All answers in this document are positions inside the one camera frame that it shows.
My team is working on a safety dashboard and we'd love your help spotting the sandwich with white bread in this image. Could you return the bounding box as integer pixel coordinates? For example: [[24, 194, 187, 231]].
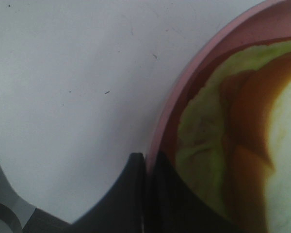
[[175, 38, 291, 233]]

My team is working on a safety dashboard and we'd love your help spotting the white microwave oven body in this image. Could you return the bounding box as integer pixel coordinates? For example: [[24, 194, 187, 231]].
[[0, 167, 35, 233]]

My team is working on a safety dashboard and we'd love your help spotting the pink round plate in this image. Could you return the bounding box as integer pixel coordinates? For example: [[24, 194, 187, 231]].
[[145, 0, 291, 174]]

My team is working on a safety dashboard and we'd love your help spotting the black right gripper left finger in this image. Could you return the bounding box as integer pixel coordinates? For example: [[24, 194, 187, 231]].
[[23, 153, 145, 233]]

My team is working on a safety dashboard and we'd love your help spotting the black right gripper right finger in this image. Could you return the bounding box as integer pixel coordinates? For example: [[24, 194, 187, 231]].
[[145, 152, 240, 233]]

